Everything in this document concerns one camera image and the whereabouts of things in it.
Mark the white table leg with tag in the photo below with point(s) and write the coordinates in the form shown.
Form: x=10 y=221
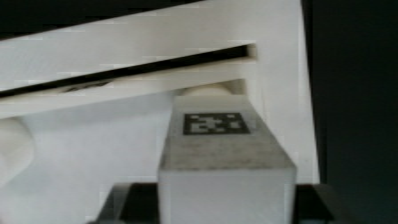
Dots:
x=227 y=173

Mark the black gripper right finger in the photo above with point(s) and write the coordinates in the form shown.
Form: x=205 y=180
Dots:
x=319 y=207

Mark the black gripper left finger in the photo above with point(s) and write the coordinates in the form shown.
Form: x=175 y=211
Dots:
x=131 y=207

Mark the white square tabletop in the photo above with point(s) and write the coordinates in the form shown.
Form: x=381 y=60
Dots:
x=92 y=140

